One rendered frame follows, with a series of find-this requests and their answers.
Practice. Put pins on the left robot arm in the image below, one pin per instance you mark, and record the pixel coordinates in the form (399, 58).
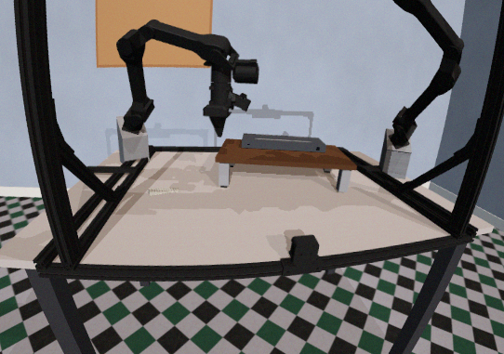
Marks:
(131, 51)

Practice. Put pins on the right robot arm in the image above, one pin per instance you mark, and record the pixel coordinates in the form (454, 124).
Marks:
(448, 72)

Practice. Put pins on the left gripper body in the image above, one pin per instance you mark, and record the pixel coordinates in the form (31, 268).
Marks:
(219, 93)

